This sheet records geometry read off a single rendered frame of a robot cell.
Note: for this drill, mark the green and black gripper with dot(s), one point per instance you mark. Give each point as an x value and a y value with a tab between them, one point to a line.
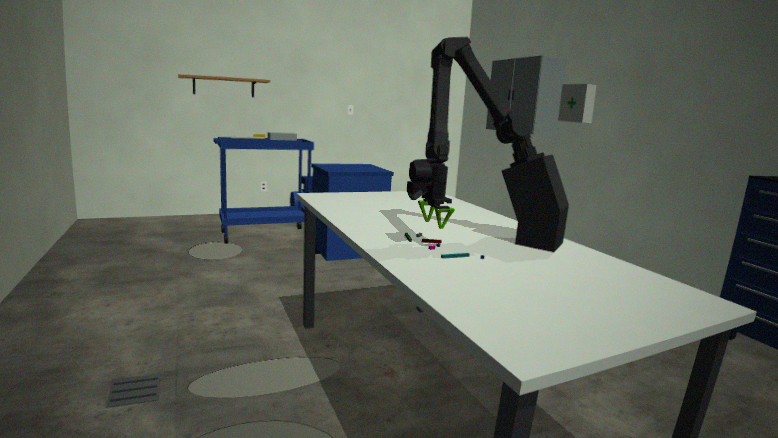
436	204

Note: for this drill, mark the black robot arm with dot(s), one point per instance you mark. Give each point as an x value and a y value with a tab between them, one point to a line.
517	127

